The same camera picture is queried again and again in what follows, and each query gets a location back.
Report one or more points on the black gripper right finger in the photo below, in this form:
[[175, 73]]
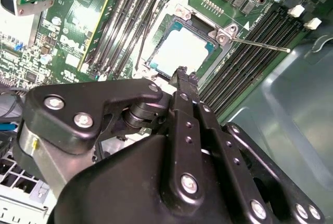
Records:
[[221, 143]]

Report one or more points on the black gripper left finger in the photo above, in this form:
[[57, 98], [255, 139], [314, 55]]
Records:
[[78, 96]]

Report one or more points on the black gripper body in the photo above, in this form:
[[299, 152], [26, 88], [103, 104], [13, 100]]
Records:
[[117, 187]]

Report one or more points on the metal locking lever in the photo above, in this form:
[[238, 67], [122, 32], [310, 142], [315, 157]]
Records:
[[143, 34], [260, 44]]

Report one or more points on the silver CPU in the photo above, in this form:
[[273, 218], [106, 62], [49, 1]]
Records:
[[182, 47]]

